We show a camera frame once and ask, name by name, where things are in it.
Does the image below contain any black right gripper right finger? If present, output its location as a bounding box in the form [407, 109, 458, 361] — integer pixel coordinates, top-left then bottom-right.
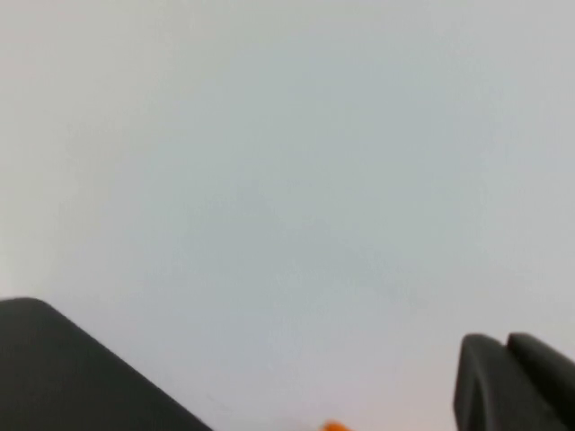
[453, 331, 575, 431]

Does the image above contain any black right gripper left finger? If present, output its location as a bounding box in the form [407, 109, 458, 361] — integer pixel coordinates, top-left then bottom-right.
[0, 296, 213, 431]

